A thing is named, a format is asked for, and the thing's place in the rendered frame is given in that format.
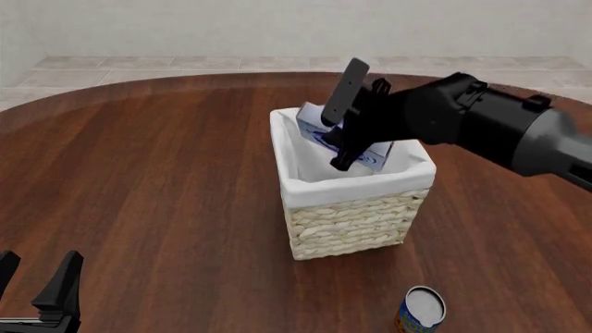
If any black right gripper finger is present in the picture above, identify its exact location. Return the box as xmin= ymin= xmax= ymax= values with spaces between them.
xmin=322 ymin=124 xmax=346 ymax=146
xmin=328 ymin=142 xmax=372 ymax=172

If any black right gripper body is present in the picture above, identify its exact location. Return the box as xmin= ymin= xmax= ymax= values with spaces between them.
xmin=340 ymin=78 xmax=400 ymax=157

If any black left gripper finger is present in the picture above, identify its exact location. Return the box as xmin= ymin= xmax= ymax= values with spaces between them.
xmin=31 ymin=250 xmax=85 ymax=316
xmin=0 ymin=250 xmax=22 ymax=300

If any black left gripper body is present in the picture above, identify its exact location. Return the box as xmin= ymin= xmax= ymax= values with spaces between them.
xmin=0 ymin=312 xmax=83 ymax=333

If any white and blue food box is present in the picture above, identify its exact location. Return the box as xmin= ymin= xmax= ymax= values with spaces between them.
xmin=295 ymin=102 xmax=395 ymax=173

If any woven basket with white liner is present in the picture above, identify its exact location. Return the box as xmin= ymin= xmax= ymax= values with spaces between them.
xmin=269 ymin=106 xmax=438 ymax=262

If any dark grey plate on stalk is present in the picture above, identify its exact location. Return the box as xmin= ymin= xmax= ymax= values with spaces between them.
xmin=321 ymin=56 xmax=371 ymax=128

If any blue and yellow food tin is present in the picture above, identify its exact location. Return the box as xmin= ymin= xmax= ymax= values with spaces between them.
xmin=394 ymin=285 xmax=448 ymax=333

